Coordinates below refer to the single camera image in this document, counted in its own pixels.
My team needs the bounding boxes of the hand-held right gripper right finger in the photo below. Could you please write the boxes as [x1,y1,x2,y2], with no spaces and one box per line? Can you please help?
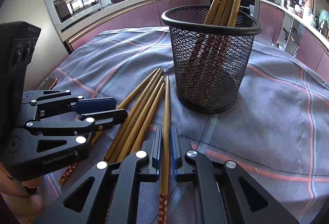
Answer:
[170,125,300,224]

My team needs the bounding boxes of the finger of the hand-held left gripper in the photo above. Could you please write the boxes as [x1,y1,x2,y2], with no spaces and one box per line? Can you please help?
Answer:
[22,89,117,118]
[24,108,128,137]

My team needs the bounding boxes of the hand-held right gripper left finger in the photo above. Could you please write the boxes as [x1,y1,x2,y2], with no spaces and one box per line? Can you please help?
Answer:
[33,125,163,224]

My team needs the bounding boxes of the black mesh utensil holder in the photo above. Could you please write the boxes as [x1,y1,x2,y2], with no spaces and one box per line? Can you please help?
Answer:
[161,5,262,115]

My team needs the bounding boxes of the person's left hand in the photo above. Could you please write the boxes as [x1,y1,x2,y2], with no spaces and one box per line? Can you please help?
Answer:
[0,162,45,214]

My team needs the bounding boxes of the phone with copper edge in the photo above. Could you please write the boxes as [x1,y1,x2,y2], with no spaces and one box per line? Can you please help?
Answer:
[36,77,58,91]

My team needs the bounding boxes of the white microwave oven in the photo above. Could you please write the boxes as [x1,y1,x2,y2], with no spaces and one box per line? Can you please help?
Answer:
[53,0,113,32]

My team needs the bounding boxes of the grey checked tablecloth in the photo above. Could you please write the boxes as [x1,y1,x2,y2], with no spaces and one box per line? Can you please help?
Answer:
[38,27,329,224]

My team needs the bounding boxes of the pink kitchen base cabinets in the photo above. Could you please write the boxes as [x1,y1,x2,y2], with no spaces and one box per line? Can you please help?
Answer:
[65,0,206,55]
[258,1,329,73]

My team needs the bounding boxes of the black built-in oven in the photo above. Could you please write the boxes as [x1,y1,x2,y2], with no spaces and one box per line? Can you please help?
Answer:
[209,0,260,27]

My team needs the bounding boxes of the green appliance in plastic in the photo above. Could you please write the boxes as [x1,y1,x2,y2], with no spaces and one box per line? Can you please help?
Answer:
[319,10,329,34]

